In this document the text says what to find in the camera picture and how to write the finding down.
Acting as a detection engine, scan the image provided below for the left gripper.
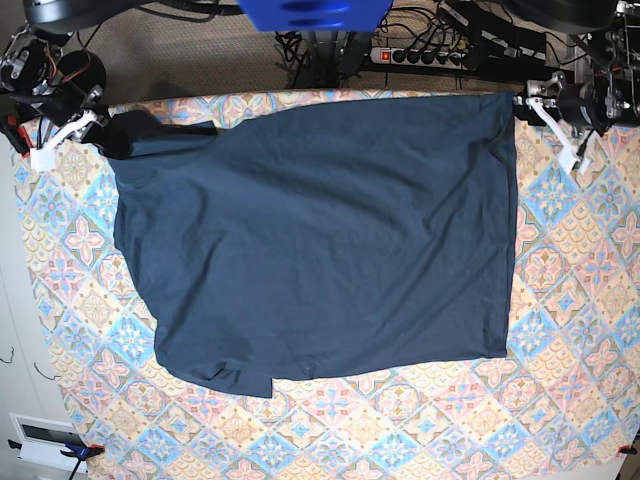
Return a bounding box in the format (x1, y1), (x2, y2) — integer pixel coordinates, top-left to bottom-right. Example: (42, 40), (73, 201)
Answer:
(525, 71), (608, 148)

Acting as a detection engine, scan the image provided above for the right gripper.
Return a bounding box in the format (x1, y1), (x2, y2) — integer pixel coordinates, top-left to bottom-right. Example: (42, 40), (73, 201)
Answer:
(31, 82), (110, 150)

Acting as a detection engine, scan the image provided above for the dark blue t-shirt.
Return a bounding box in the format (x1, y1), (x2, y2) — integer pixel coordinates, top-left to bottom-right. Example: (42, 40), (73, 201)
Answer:
(110, 92), (518, 398)

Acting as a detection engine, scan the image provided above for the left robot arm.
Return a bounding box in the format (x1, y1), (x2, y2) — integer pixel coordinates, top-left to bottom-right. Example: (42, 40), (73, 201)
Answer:
(514, 1), (639, 173)

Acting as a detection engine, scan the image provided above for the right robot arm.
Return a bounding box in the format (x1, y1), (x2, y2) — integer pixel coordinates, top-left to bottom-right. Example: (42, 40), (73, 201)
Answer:
(1, 24), (110, 156)

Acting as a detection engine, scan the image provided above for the black round stool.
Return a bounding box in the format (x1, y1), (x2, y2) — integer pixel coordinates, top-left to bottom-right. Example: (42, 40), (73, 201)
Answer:
(53, 50), (107, 102)

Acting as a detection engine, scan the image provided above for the blue orange clamp upper left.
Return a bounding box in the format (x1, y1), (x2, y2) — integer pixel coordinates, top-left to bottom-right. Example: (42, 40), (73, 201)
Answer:
(0, 115), (32, 158)

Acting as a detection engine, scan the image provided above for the blue orange clamp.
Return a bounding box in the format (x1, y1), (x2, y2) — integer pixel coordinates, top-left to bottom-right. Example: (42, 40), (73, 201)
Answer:
(0, 115), (32, 158)
(7, 440), (105, 473)

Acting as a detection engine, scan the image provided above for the white power strip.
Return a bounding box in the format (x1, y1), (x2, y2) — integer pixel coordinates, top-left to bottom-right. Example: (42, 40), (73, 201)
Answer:
(369, 47), (463, 70)

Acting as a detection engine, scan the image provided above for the patterned colourful tablecloth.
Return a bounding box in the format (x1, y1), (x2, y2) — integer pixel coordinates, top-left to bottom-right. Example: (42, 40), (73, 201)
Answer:
(10, 89), (640, 480)

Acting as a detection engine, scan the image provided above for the white floor vent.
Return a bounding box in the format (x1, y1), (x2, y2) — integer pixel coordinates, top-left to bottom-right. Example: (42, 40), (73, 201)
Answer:
(9, 413), (83, 473)

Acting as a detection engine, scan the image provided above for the orange clamp lower right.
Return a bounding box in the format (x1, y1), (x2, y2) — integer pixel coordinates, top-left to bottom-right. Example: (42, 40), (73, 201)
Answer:
(618, 445), (638, 455)

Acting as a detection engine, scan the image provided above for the blue orange clamp lower left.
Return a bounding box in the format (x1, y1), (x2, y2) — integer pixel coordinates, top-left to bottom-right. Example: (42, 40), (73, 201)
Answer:
(7, 440), (105, 473)

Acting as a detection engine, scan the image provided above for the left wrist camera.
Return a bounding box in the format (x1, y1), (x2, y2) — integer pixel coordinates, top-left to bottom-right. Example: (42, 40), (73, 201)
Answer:
(558, 147), (592, 175)

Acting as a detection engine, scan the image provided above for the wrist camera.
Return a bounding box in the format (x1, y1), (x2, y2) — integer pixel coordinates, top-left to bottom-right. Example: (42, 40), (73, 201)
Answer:
(558, 147), (592, 175)
(30, 148), (56, 172)

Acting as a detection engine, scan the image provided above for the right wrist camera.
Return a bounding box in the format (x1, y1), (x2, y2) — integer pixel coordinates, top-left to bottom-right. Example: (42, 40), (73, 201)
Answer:
(30, 148), (56, 172)

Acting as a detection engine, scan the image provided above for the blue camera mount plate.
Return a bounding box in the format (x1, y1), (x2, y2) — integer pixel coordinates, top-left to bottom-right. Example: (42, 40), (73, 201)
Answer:
(238, 0), (392, 33)

